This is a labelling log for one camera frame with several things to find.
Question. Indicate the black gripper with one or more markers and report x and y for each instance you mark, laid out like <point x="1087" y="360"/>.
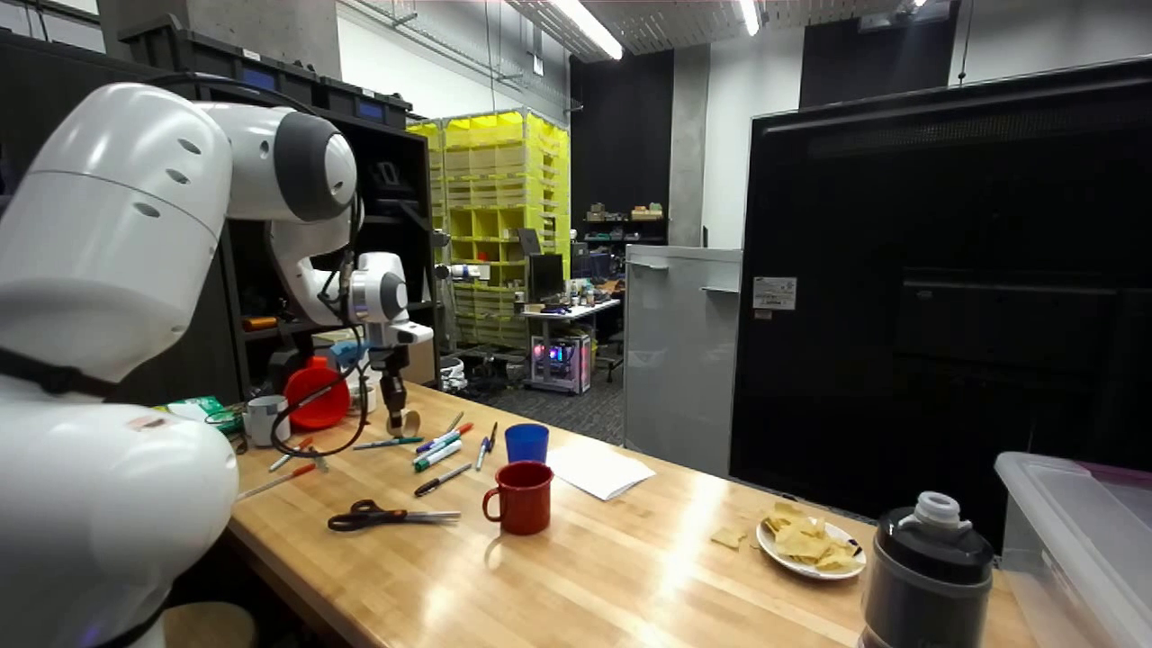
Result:
<point x="396" y="366"/>

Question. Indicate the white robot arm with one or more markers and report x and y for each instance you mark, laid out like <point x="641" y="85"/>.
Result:
<point x="109" y="301"/>

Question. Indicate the red bag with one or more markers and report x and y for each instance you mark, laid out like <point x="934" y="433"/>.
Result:
<point x="313" y="397"/>

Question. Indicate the green thin pen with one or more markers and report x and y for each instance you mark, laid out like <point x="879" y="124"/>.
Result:
<point x="455" y="424"/>
<point x="388" y="445"/>

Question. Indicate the small cardboard box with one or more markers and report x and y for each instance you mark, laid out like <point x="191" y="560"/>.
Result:
<point x="424" y="360"/>

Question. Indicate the white marker green cap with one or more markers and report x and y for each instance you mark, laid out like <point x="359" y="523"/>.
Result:
<point x="435" y="455"/>

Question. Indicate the blue marker with red end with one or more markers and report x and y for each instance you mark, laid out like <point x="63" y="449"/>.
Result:
<point x="453" y="442"/>

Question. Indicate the green Expo marker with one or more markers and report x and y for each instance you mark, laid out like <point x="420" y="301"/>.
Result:
<point x="437" y="461"/>

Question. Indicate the black Sharpie marker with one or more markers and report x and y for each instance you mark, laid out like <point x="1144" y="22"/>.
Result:
<point x="444" y="479"/>

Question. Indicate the blue Sharpie pen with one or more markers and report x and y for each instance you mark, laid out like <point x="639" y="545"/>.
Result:
<point x="484" y="451"/>

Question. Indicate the black thin pen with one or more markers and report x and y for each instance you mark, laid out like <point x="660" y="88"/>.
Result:
<point x="490" y="433"/>

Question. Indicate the black scissors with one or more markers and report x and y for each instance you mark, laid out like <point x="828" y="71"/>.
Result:
<point x="372" y="515"/>

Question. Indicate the blue plastic cup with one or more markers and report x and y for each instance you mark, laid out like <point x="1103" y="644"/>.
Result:
<point x="526" y="445"/>

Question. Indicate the orange pen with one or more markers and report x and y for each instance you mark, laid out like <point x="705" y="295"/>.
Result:
<point x="283" y="479"/>

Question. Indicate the red mug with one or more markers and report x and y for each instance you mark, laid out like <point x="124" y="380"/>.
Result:
<point x="523" y="499"/>

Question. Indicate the green wipes package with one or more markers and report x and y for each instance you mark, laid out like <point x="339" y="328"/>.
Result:
<point x="217" y="410"/>

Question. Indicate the desk with monitor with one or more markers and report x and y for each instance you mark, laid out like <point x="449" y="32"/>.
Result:
<point x="563" y="313"/>

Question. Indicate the white paper sheet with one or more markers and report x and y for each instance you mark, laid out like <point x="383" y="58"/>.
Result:
<point x="598" y="473"/>

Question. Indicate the yellow bin shelf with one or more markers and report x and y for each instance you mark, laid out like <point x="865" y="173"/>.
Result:
<point x="504" y="182"/>

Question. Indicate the black shelving unit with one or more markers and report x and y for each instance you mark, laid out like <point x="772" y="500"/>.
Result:
<point x="396" y="155"/>

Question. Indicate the round stool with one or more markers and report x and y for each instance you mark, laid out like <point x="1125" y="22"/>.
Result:
<point x="210" y="624"/>

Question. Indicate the loose chip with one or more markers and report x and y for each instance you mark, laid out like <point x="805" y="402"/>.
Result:
<point x="729" y="538"/>

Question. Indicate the ceiling light strip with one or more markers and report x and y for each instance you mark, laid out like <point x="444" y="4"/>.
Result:
<point x="750" y="16"/>
<point x="583" y="22"/>

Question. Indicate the plate with chips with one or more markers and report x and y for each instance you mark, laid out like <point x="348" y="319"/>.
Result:
<point x="813" y="542"/>

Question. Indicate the black drink bottle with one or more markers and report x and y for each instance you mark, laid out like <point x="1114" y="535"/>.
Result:
<point x="922" y="596"/>

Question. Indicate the black cabinet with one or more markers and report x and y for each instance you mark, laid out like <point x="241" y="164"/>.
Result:
<point x="947" y="301"/>

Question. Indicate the clear plastic bin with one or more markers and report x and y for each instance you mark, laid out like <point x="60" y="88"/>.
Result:
<point x="1083" y="545"/>

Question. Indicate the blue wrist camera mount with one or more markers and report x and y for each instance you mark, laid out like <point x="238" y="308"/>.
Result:
<point x="348" y="355"/>

